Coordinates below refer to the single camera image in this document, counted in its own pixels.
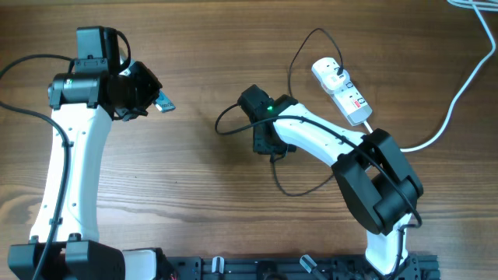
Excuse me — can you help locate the Galaxy smartphone teal screen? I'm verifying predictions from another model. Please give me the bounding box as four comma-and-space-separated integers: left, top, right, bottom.
153, 90, 176, 113

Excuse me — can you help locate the black USB charging cable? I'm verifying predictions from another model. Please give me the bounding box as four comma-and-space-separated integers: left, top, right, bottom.
269, 26, 345, 198

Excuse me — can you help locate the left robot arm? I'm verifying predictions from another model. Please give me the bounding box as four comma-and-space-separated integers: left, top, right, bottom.
8, 26, 173, 279

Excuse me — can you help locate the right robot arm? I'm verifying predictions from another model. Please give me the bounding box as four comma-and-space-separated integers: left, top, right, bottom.
237, 85, 423, 279

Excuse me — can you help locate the white USB charger plug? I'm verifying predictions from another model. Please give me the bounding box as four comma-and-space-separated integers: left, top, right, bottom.
320, 70, 350, 94

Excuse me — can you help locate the white power strip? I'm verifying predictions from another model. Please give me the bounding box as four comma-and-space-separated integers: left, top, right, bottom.
311, 58, 373, 130

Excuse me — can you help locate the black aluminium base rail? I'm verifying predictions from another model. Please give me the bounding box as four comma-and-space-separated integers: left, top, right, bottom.
155, 254, 441, 280

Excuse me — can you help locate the white power strip cord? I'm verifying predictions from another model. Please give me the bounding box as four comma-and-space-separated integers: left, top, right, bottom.
363, 0, 497, 153

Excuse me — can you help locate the white cables top corner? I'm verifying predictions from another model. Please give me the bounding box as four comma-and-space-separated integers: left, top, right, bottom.
446, 0, 498, 12

